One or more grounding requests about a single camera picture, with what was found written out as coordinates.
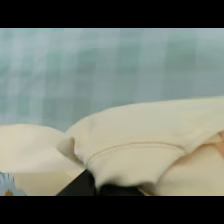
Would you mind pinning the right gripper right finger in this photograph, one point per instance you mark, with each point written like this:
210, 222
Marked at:
121, 190

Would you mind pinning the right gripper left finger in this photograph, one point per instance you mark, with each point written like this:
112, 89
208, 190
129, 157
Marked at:
80, 186

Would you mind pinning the cream T-shirt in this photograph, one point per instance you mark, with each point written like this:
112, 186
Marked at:
140, 133

